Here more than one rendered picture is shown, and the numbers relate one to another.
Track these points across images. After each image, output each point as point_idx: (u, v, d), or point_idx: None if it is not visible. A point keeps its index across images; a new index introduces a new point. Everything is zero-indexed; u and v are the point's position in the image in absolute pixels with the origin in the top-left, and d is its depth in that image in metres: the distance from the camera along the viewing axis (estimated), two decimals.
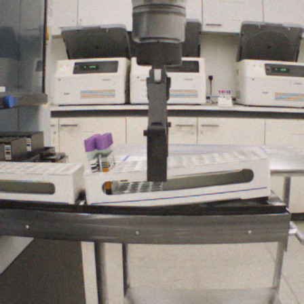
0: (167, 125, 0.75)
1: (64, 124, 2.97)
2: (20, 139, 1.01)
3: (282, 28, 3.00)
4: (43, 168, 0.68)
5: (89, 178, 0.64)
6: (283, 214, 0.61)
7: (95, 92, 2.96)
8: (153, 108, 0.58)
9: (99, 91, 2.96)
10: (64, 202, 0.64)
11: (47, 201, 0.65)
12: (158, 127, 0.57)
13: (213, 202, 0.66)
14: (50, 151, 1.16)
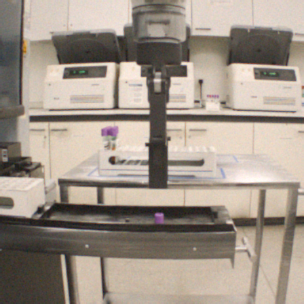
0: (148, 144, 0.64)
1: (54, 129, 3.00)
2: None
3: (271, 32, 3.03)
4: (5, 184, 0.71)
5: (101, 153, 1.03)
6: (229, 233, 0.64)
7: (84, 97, 2.99)
8: None
9: (88, 96, 2.98)
10: (22, 216, 0.67)
11: (7, 214, 0.67)
12: None
13: (160, 219, 0.69)
14: (26, 161, 1.19)
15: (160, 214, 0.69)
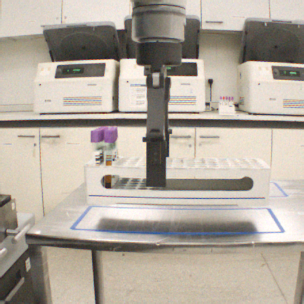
0: (168, 132, 0.73)
1: (45, 136, 2.61)
2: None
3: (291, 26, 2.64)
4: None
5: (89, 170, 0.64)
6: None
7: (79, 99, 2.61)
8: (152, 115, 0.59)
9: (84, 98, 2.60)
10: None
11: None
12: (156, 133, 0.59)
13: None
14: None
15: None
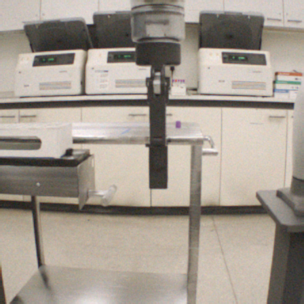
0: (148, 144, 0.65)
1: (24, 115, 2.97)
2: None
3: (241, 16, 3.00)
4: None
5: None
6: (69, 168, 0.62)
7: (52, 84, 2.97)
8: None
9: (56, 83, 2.96)
10: None
11: None
12: None
13: (179, 123, 1.13)
14: None
15: (178, 121, 1.14)
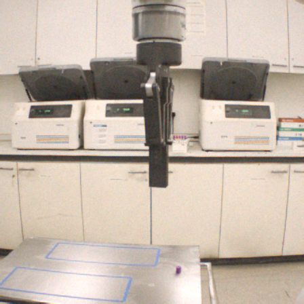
0: (168, 142, 0.68)
1: (22, 168, 2.93)
2: None
3: (246, 64, 2.96)
4: None
5: None
6: None
7: (49, 138, 2.92)
8: (148, 124, 0.63)
9: (53, 136, 2.91)
10: None
11: None
12: (155, 138, 0.64)
13: (179, 269, 1.09)
14: None
15: (179, 267, 1.09)
